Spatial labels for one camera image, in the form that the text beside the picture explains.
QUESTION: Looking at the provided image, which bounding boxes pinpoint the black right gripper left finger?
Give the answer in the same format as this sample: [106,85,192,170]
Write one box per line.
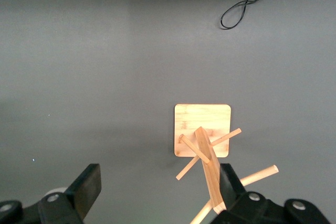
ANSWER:
[0,163,102,224]

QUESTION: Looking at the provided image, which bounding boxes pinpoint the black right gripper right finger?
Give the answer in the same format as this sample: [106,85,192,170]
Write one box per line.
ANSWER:
[209,162,332,224]

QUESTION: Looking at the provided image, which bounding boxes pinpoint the wooden mug tree rack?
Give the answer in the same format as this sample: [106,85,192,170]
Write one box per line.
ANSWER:
[173,103,279,224]

